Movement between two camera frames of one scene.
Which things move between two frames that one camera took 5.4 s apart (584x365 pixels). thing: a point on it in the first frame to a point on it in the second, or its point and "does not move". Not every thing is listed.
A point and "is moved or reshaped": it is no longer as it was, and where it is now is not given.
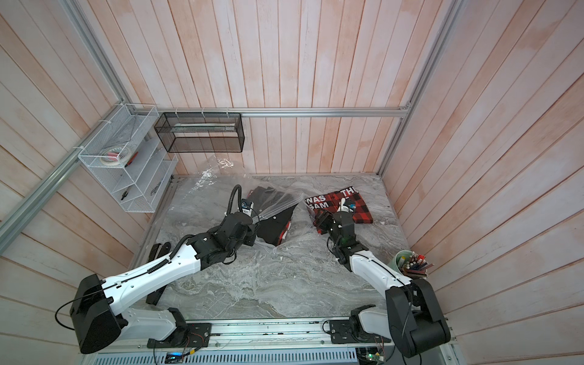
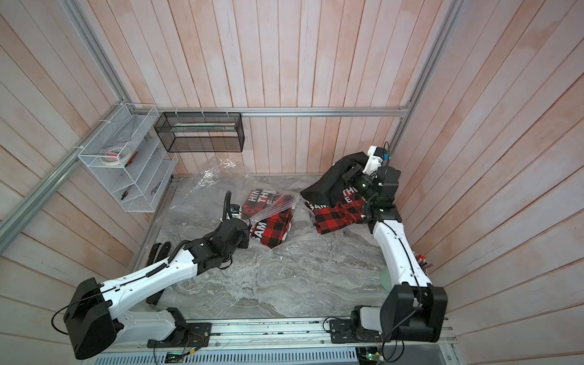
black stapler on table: x=158 y=250 does not move
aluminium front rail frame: x=297 y=341 does not move
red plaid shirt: x=272 y=213 does not move
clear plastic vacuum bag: x=280 y=220 does not move
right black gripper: x=325 y=220 to x=357 y=179
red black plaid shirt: x=330 y=201 is moved or reshaped
